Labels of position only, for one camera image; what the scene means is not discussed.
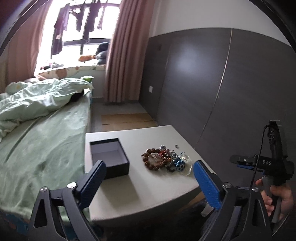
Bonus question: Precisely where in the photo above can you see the hanging dark clothes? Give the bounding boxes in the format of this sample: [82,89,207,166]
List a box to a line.
[51,1,108,56]

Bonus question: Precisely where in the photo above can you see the dark open jewelry box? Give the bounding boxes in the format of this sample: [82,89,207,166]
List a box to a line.
[90,138,130,180]

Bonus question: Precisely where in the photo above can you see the pink curtain left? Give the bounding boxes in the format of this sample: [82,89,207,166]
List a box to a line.
[1,1,52,85]

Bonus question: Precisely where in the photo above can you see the blue flower knotted bracelet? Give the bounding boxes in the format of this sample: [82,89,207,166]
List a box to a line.
[165,152,187,173]

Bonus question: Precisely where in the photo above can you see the bed with green sheet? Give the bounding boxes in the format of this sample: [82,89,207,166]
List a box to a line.
[1,93,91,219]

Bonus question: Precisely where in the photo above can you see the flattened cardboard on floor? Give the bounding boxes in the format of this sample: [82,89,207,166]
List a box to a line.
[101,113,158,132]

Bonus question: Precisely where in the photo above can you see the pink curtain right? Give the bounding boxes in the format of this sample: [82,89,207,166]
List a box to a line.
[104,1,155,103]

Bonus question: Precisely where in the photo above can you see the light green duvet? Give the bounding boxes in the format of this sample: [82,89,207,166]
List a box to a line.
[1,78,93,138]

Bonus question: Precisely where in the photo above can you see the person's right hand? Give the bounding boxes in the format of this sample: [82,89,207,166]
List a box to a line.
[255,179,295,220]

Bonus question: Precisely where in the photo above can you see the pink curtain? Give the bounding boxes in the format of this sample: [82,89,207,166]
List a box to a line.
[1,1,52,85]
[104,1,155,103]

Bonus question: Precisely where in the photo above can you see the brown wooden bead bracelet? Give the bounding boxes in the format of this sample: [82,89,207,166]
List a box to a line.
[141,148,168,171]

